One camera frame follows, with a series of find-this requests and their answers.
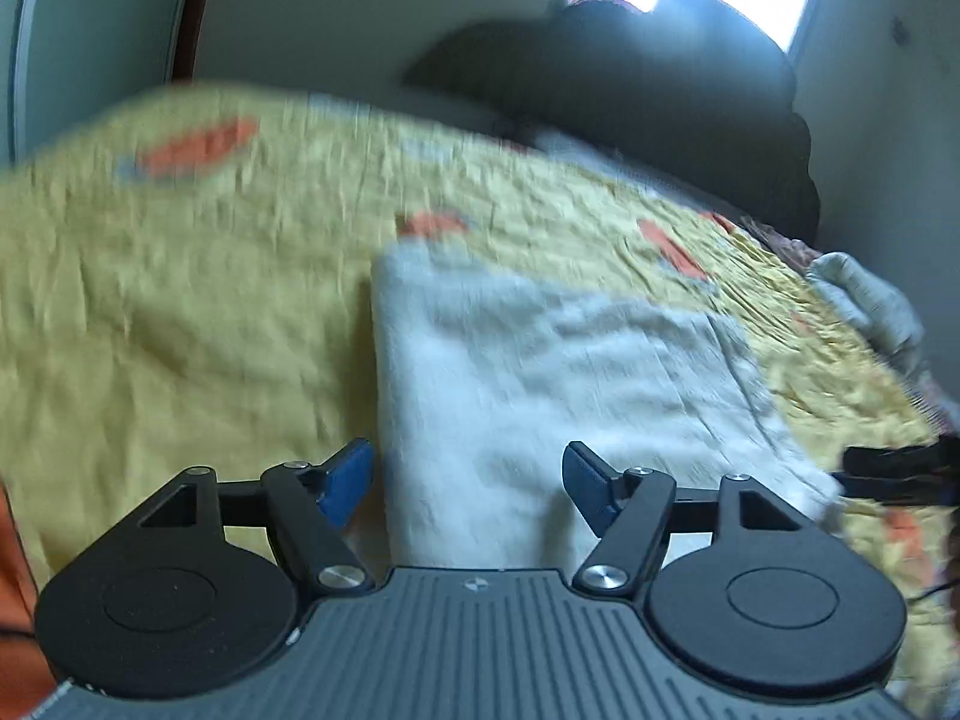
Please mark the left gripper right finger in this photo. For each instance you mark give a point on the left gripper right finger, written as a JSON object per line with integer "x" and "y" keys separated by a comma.
{"x": 596, "y": 490}

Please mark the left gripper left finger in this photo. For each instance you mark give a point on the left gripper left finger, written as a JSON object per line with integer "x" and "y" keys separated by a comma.
{"x": 345, "y": 480}

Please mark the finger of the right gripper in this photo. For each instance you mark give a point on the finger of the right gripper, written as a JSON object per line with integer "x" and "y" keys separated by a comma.
{"x": 912, "y": 490}
{"x": 939, "y": 459}

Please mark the white textured pants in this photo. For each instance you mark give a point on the white textured pants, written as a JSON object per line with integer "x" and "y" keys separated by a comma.
{"x": 485, "y": 376}

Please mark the grey white cloth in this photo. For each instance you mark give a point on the grey white cloth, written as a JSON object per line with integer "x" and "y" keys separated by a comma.
{"x": 879, "y": 312}

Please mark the yellow floral quilt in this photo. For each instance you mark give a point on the yellow floral quilt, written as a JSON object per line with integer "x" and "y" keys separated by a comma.
{"x": 187, "y": 281}

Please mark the dark green headboard cushion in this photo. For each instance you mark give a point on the dark green headboard cushion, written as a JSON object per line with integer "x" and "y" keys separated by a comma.
{"x": 690, "y": 88}

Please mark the frosted sliding wardrobe door left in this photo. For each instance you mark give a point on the frosted sliding wardrobe door left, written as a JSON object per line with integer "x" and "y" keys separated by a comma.
{"x": 63, "y": 61}

